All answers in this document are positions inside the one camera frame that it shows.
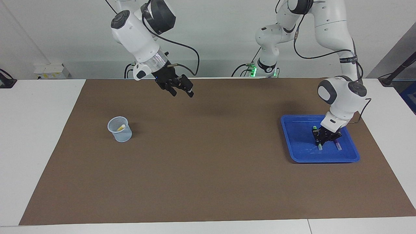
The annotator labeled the green highlighter pen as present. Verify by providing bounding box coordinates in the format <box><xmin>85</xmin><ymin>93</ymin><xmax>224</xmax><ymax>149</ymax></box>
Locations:
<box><xmin>313</xmin><ymin>125</ymin><xmax>323</xmax><ymax>151</ymax></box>

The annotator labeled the blue plastic tray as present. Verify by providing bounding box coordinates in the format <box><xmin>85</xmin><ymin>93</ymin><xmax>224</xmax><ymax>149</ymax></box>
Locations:
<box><xmin>280</xmin><ymin>114</ymin><xmax>360</xmax><ymax>163</ymax></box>

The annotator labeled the clear plastic cup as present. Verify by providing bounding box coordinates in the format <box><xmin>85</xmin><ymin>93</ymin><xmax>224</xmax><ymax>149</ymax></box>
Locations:
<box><xmin>108</xmin><ymin>116</ymin><xmax>133</xmax><ymax>143</ymax></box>

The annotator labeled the brown table mat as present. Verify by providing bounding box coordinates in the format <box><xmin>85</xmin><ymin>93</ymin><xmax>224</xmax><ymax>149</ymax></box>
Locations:
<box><xmin>19</xmin><ymin>78</ymin><xmax>416</xmax><ymax>226</ymax></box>

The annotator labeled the blue box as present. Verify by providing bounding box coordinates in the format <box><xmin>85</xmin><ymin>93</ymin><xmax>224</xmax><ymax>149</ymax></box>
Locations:
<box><xmin>400</xmin><ymin>81</ymin><xmax>416</xmax><ymax>115</ymax></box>

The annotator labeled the black pole stand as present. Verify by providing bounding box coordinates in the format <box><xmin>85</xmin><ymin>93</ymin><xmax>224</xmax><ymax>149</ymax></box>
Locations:
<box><xmin>378</xmin><ymin>51</ymin><xmax>416</xmax><ymax>87</ymax></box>

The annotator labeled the black table clamp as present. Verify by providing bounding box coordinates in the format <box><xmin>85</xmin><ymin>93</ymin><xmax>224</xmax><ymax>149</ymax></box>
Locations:
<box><xmin>0</xmin><ymin>69</ymin><xmax>18</xmax><ymax>89</ymax></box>

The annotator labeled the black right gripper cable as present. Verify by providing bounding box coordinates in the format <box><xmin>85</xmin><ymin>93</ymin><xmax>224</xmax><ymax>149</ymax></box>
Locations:
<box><xmin>141</xmin><ymin>0</ymin><xmax>200</xmax><ymax>77</ymax></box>

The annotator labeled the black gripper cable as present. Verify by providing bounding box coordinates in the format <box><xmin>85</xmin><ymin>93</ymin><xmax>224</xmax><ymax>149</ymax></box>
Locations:
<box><xmin>141</xmin><ymin>0</ymin><xmax>200</xmax><ymax>77</ymax></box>
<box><xmin>293</xmin><ymin>0</ymin><xmax>372</xmax><ymax>124</ymax></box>

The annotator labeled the black base power cable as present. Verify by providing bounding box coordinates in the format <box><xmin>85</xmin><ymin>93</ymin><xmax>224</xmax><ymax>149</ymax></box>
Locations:
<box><xmin>231</xmin><ymin>47</ymin><xmax>261</xmax><ymax>78</ymax></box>
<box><xmin>124</xmin><ymin>62</ymin><xmax>136</xmax><ymax>79</ymax></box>

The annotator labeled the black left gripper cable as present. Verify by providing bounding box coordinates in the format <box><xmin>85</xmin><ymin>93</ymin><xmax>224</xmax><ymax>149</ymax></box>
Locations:
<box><xmin>293</xmin><ymin>0</ymin><xmax>372</xmax><ymax>124</ymax></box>

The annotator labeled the white wall socket box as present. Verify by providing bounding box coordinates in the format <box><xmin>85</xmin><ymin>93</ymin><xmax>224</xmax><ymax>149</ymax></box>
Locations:
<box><xmin>34</xmin><ymin>63</ymin><xmax>71</xmax><ymax>80</ymax></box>

